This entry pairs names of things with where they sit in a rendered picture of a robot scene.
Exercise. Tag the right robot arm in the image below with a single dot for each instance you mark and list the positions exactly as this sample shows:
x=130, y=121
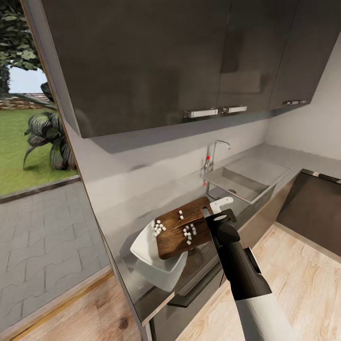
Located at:
x=261, y=317

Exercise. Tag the cutting board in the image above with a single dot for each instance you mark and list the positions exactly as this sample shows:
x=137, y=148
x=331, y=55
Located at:
x=171, y=239

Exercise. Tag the bowl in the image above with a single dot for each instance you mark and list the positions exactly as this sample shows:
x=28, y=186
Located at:
x=146, y=249

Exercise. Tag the dishwasher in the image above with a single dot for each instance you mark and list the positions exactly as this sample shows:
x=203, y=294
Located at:
x=176, y=315

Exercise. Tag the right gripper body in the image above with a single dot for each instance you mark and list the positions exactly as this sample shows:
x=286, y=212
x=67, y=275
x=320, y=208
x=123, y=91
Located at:
x=228, y=212

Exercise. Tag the fixed window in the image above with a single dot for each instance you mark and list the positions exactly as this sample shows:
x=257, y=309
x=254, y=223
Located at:
x=51, y=250

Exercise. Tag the drop in sink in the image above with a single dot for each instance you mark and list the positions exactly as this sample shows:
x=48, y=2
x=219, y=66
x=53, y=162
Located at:
x=248, y=177

